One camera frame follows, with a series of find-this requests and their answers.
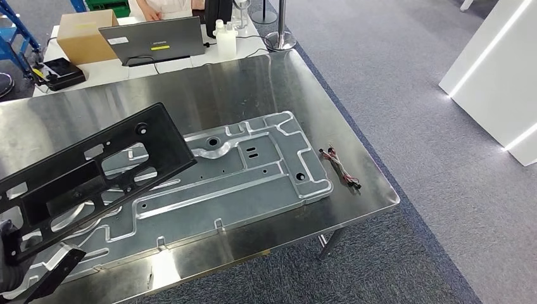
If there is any person's hand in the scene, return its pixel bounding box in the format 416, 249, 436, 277
141, 7, 163, 22

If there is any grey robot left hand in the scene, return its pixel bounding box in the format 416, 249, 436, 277
0, 220, 37, 295

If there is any black plastic plate frame part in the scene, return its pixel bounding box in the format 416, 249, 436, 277
0, 103, 198, 266

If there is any stainless steel workbench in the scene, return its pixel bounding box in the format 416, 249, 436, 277
0, 49, 401, 304

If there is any blue metal shelf rack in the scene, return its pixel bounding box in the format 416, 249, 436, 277
0, 0, 87, 79

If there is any person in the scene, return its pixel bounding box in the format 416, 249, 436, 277
127, 0, 206, 22

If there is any grey laptop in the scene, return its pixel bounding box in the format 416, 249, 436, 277
98, 16, 206, 68

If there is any green plastic crate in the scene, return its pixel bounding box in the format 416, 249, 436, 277
85, 0, 131, 18

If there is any black upright box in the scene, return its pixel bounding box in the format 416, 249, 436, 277
205, 0, 234, 39

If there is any white desk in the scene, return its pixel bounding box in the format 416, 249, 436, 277
32, 8, 274, 98

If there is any brown cardboard box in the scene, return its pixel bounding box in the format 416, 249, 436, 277
56, 9, 120, 66

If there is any white plastic bottle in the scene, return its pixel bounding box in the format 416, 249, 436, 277
212, 18, 239, 61

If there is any clear plastic cup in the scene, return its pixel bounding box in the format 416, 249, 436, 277
232, 0, 251, 31

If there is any black handheld controller device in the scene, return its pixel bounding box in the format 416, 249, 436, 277
31, 57, 87, 92

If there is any black pole round base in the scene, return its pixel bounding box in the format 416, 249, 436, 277
0, 72, 15, 100

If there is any stamped grey metal panel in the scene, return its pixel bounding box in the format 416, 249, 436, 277
2, 111, 334, 301

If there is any black stanchion post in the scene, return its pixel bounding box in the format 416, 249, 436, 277
251, 0, 279, 25

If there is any chrome stanchion post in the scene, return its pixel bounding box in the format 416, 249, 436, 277
263, 0, 298, 52

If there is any red white wire harness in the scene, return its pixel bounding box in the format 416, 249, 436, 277
319, 144, 362, 191

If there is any white display wall light strip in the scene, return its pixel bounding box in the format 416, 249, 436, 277
438, 0, 537, 167

